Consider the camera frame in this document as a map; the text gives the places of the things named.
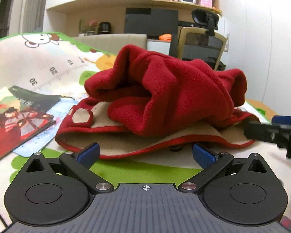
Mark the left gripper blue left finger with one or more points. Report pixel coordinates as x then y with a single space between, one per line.
77 166

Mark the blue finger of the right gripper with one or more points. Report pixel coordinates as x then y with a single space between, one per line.
281 120

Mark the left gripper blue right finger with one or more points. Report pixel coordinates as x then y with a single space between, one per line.
214 165

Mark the red fleece hooded baby jacket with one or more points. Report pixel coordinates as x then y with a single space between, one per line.
150 101

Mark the light blue thin booklet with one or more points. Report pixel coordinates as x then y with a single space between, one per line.
39 141

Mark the illustrated children's book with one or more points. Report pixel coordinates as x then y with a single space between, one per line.
23 114

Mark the beige mesh office chair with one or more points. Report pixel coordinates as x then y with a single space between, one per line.
199 40

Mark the potted plant red leaves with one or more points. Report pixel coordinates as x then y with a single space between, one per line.
87 28

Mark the orange object on desk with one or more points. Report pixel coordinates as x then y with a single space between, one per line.
165 37

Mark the pink box on shelf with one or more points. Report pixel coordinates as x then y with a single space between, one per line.
206 3

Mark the black computer monitor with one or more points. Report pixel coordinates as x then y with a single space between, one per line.
152 22

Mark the grey window curtain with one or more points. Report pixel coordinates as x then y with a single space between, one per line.
26 16

